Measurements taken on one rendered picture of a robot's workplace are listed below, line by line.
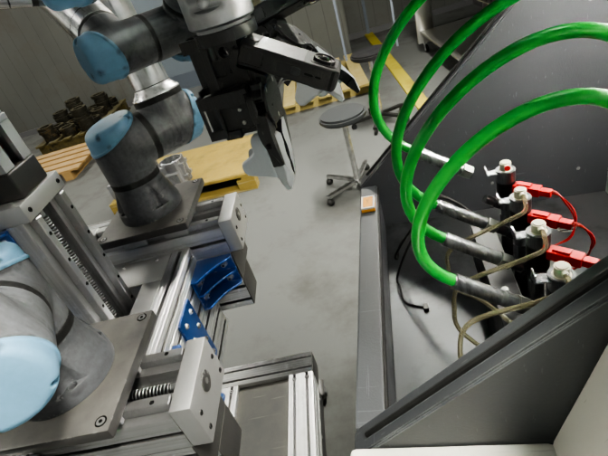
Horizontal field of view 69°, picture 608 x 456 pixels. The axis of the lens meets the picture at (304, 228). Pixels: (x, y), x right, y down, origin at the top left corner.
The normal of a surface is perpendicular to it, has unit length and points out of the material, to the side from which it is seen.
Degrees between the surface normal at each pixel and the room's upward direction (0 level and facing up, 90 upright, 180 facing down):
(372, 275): 0
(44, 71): 90
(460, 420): 90
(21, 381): 97
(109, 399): 0
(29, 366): 97
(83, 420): 0
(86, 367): 73
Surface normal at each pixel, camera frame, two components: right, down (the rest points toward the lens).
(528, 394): -0.11, 0.58
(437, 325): -0.27, -0.80
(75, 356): 0.76, -0.22
